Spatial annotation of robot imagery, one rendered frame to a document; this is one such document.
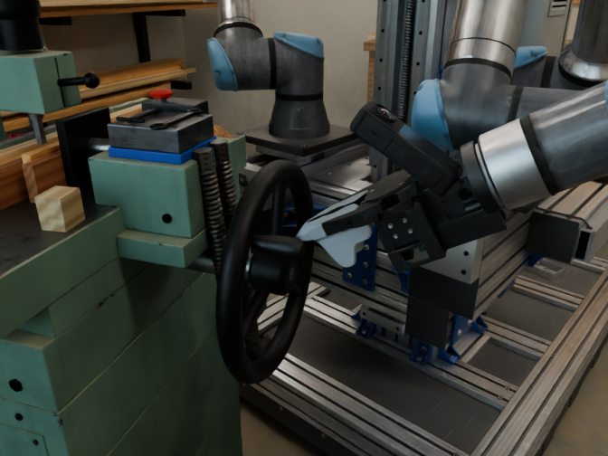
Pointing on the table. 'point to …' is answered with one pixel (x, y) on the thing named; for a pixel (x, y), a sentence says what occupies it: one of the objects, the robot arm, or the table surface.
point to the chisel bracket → (36, 81)
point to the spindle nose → (20, 25)
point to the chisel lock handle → (80, 80)
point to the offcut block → (60, 208)
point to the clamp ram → (82, 142)
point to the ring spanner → (175, 119)
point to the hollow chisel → (39, 131)
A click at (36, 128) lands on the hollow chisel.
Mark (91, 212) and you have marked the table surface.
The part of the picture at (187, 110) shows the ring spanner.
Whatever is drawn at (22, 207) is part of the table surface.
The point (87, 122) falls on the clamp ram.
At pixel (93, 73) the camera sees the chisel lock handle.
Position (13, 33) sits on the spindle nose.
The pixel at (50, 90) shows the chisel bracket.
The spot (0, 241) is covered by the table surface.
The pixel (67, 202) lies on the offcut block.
